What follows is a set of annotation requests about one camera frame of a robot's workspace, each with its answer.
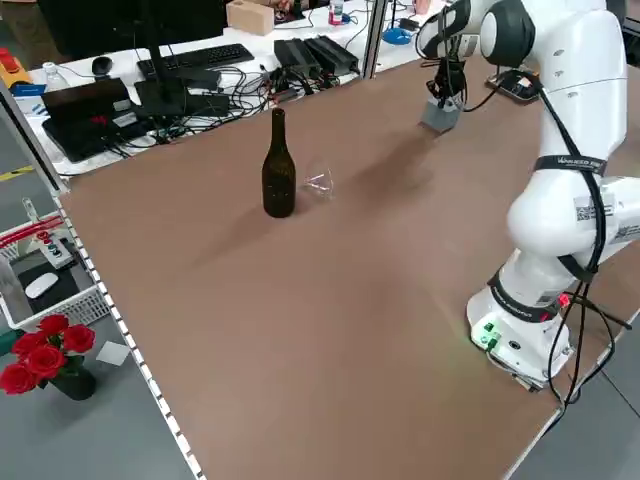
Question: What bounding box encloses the black flat device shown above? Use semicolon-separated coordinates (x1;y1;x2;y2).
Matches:
485;68;544;105

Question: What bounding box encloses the blue box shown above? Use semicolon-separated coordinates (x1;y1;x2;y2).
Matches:
9;82;47;99

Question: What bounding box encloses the grey part base block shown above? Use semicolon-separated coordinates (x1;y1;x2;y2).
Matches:
418;97;462;135

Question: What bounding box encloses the white card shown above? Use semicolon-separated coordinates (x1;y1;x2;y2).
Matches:
95;341;130;367

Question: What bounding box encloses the black monitor with stand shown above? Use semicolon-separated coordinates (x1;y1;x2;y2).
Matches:
37;0;225;120

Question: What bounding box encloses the white computer mouse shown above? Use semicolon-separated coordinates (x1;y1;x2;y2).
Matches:
25;272;59;300

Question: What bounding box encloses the white plastic basket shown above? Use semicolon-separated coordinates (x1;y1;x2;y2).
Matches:
0;212;112;331

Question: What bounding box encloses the black keyboard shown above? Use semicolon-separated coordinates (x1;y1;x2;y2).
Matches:
136;43;256;77

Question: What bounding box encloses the red rose bouquet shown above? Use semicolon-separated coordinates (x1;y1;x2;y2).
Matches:
0;313;97;396

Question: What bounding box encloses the brown cardboard box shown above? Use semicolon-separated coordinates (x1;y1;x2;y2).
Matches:
225;0;276;36

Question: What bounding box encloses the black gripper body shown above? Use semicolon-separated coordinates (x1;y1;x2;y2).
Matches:
435;55;468;87

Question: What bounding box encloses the clear glass cup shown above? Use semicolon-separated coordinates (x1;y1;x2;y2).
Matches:
301;157;337;202

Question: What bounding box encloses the clear water bottle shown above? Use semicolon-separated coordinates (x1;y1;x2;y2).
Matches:
41;61;70;94

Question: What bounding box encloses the black mouse pad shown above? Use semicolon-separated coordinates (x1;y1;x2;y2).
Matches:
13;262;82;314

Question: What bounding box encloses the white button box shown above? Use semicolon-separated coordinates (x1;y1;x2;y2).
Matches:
40;230;75;270

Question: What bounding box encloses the aluminium table edge rail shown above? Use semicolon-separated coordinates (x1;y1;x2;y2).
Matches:
52;192;207;480

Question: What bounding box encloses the black laptop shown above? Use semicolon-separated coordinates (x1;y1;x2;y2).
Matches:
39;78;151;164

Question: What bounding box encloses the black power supply unit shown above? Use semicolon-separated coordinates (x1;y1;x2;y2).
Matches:
273;38;321;76
304;35;360;74

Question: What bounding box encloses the aluminium frame post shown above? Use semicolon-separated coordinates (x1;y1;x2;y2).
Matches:
0;82;72;194
360;0;390;80

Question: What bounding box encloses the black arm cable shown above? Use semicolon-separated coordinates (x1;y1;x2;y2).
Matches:
424;4;634;409

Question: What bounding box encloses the dark brown glass bottle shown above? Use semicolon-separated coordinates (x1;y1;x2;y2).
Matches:
261;108;297;219

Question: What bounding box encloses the black vase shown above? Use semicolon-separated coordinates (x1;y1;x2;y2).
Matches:
48;367;98;402

